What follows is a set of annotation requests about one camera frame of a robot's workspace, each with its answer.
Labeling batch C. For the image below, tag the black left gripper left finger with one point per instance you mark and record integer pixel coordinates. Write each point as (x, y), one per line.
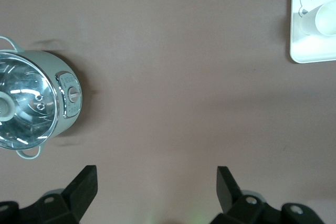
(78, 192)

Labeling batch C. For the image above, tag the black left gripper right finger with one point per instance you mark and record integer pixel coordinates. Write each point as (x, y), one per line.
(228, 192)

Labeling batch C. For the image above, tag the white IKEA cup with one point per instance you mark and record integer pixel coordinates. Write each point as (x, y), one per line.
(325, 19)

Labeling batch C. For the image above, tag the glass pot lid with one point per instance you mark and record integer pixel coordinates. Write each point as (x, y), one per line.
(26, 85)

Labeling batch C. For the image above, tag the white bear print tray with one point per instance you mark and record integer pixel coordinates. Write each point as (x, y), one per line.
(302, 48)

